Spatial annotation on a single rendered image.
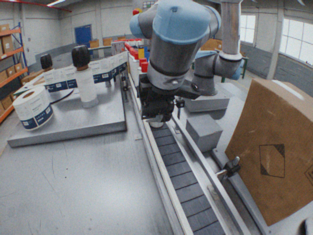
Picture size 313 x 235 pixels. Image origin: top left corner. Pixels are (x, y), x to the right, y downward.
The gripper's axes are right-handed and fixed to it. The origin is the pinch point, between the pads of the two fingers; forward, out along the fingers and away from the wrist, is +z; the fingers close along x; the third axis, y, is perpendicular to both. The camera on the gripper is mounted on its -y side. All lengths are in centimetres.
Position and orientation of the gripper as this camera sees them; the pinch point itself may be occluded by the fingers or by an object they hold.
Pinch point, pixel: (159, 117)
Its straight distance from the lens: 45.1
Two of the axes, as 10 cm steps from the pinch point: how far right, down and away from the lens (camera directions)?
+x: 2.4, 8.9, -3.9
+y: -9.6, 1.6, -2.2
